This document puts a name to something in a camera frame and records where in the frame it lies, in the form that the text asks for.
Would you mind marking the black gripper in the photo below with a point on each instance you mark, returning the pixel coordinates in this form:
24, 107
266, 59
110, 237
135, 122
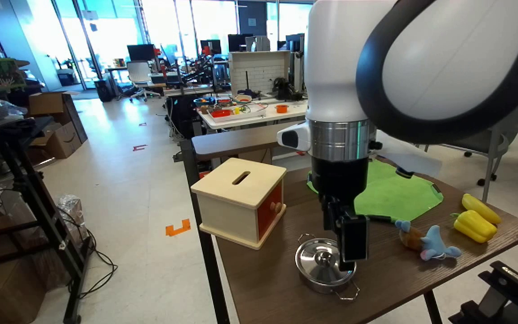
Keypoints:
336, 186

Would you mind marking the blue plush doll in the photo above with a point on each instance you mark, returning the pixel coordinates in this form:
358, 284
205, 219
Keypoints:
426, 246

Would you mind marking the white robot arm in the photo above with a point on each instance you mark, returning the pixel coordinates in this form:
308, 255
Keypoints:
419, 71

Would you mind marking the steel pot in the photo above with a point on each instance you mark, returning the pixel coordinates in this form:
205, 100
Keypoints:
345, 294

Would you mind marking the green cloth mat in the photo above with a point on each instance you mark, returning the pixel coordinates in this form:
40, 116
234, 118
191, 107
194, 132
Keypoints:
396, 195

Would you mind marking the wooden coin box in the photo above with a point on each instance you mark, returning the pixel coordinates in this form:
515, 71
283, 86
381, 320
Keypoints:
241, 201

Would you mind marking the yellow toy banana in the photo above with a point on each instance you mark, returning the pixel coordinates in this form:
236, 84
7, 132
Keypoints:
473, 204

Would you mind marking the long wooden bench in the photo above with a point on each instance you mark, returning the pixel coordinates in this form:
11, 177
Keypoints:
234, 143

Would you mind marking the white cluttered work table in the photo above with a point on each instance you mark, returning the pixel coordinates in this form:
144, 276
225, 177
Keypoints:
252, 114

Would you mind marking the grey chair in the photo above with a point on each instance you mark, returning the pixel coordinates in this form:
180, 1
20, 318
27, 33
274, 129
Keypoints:
493, 145

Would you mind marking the cardboard box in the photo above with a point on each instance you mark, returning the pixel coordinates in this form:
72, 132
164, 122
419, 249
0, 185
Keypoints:
65, 132

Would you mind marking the black metal shelf rack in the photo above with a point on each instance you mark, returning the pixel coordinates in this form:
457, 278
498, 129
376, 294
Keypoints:
34, 194

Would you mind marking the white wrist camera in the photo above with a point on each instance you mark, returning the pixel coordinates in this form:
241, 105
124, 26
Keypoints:
295, 138

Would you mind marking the black camera tripod stand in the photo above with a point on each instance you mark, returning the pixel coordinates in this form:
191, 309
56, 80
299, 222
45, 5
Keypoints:
500, 302

